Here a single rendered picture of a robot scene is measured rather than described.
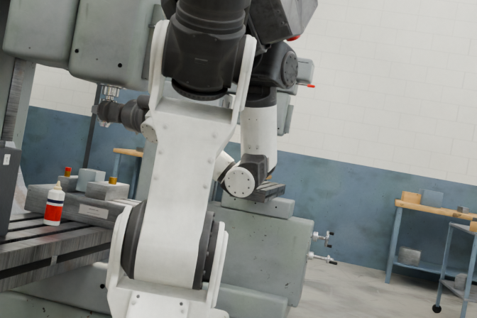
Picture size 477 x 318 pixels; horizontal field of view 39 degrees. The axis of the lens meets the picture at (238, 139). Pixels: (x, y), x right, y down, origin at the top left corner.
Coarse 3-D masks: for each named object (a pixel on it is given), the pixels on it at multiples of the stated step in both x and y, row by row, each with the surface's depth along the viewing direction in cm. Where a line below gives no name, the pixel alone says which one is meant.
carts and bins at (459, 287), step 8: (456, 224) 596; (472, 224) 546; (448, 232) 607; (472, 232) 537; (448, 240) 605; (448, 248) 604; (472, 248) 531; (472, 256) 529; (472, 264) 529; (472, 272) 528; (440, 280) 603; (448, 280) 605; (456, 280) 567; (464, 280) 564; (440, 288) 604; (456, 288) 566; (464, 288) 566; (472, 288) 585; (440, 296) 604; (464, 296) 530; (472, 296) 544; (464, 304) 528; (464, 312) 528
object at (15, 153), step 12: (0, 144) 137; (0, 156) 135; (12, 156) 139; (0, 168) 136; (12, 168) 140; (0, 180) 136; (12, 180) 141; (0, 192) 137; (12, 192) 142; (0, 204) 138; (12, 204) 143; (0, 216) 139; (0, 228) 140
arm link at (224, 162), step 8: (224, 152) 170; (216, 160) 167; (224, 160) 167; (232, 160) 169; (240, 160) 170; (216, 168) 167; (224, 168) 167; (216, 176) 168; (224, 176) 167; (224, 184) 165
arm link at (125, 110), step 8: (104, 104) 179; (112, 104) 179; (120, 104) 178; (128, 104) 176; (136, 104) 175; (104, 112) 179; (112, 112) 179; (120, 112) 178; (128, 112) 175; (104, 120) 180; (112, 120) 179; (120, 120) 179; (128, 120) 175; (128, 128) 177
